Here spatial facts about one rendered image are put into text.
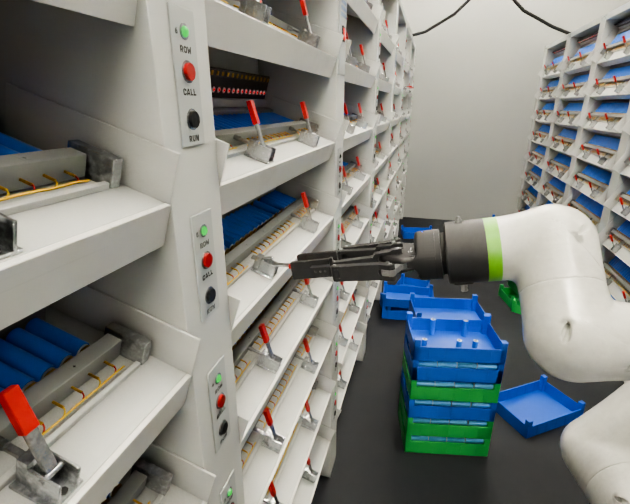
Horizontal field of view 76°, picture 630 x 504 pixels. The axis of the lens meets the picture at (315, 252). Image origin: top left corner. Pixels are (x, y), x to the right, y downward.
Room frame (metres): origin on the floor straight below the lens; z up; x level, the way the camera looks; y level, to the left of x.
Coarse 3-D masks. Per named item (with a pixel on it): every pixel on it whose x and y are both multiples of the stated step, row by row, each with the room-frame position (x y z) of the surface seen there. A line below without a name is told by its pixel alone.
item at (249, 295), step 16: (288, 192) 1.08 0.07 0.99; (320, 192) 1.06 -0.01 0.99; (320, 208) 1.06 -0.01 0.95; (336, 208) 1.05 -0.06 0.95; (288, 224) 0.89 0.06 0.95; (320, 224) 0.96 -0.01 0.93; (272, 240) 0.78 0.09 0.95; (288, 240) 0.81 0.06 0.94; (304, 240) 0.83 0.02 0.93; (320, 240) 0.97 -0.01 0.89; (288, 256) 0.73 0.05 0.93; (288, 272) 0.71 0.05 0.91; (240, 288) 0.57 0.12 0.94; (256, 288) 0.59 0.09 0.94; (272, 288) 0.62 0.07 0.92; (240, 304) 0.53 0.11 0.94; (256, 304) 0.55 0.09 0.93; (240, 320) 0.50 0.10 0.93; (240, 336) 0.52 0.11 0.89
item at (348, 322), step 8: (360, 288) 1.73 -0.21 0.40; (352, 296) 1.57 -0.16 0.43; (360, 296) 1.72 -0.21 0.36; (352, 304) 1.58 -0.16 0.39; (360, 304) 1.65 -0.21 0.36; (344, 312) 1.54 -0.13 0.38; (352, 312) 1.56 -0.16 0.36; (344, 320) 1.48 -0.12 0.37; (352, 320) 1.50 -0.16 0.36; (344, 328) 1.42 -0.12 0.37; (352, 328) 1.44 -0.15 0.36; (344, 336) 1.37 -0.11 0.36; (344, 344) 1.31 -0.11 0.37; (344, 352) 1.27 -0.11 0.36
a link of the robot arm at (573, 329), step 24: (528, 288) 0.47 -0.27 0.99; (552, 288) 0.45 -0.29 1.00; (576, 288) 0.44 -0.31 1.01; (600, 288) 0.44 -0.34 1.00; (528, 312) 0.45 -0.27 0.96; (552, 312) 0.43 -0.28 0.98; (576, 312) 0.41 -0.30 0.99; (600, 312) 0.41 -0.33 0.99; (624, 312) 0.42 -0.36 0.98; (528, 336) 0.44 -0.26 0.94; (552, 336) 0.41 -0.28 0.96; (576, 336) 0.40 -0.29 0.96; (600, 336) 0.39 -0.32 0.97; (624, 336) 0.40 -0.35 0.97; (552, 360) 0.40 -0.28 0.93; (576, 360) 0.39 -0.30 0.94; (600, 360) 0.38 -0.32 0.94; (624, 360) 0.39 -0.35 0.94
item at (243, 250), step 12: (300, 204) 0.98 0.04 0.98; (276, 216) 0.86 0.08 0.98; (288, 216) 0.89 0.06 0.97; (264, 228) 0.77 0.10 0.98; (276, 228) 0.82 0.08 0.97; (288, 228) 0.85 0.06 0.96; (252, 240) 0.70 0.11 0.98; (264, 240) 0.74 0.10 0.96; (240, 252) 0.64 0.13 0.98; (228, 264) 0.59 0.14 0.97; (240, 264) 0.62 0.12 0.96
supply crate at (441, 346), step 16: (416, 320) 1.35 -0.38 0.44; (448, 320) 1.34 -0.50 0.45; (480, 320) 1.34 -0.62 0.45; (416, 336) 1.30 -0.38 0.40; (432, 336) 1.30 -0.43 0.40; (448, 336) 1.30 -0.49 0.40; (480, 336) 1.30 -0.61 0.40; (496, 336) 1.23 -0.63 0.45; (416, 352) 1.16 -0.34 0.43; (432, 352) 1.16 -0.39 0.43; (448, 352) 1.15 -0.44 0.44; (464, 352) 1.15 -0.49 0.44; (480, 352) 1.14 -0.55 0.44; (496, 352) 1.14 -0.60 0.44
